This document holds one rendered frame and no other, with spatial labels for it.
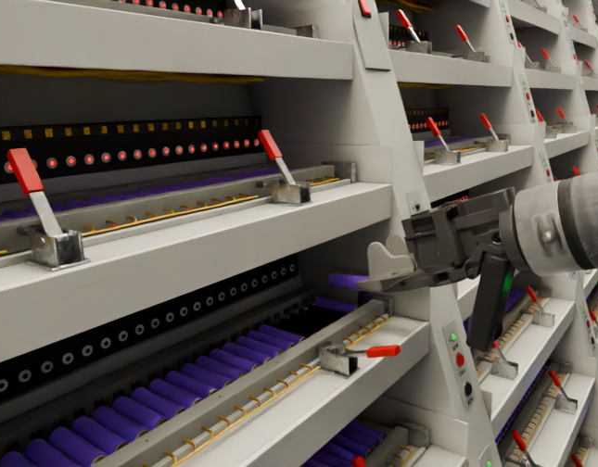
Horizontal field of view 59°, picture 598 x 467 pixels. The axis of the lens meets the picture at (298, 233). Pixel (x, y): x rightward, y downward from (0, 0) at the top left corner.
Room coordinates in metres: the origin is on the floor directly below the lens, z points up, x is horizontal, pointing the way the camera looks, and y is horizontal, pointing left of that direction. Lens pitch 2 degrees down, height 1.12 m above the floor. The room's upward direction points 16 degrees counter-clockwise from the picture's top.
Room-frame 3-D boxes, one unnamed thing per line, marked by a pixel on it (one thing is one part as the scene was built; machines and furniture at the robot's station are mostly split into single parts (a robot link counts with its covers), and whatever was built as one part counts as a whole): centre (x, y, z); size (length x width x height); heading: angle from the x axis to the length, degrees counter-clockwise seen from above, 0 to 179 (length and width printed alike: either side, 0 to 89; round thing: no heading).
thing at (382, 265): (0.63, -0.08, 1.03); 0.09 x 0.03 x 0.06; 54
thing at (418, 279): (0.60, -0.12, 1.01); 0.09 x 0.05 x 0.02; 54
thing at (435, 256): (0.58, -0.18, 1.04); 0.12 x 0.08 x 0.09; 50
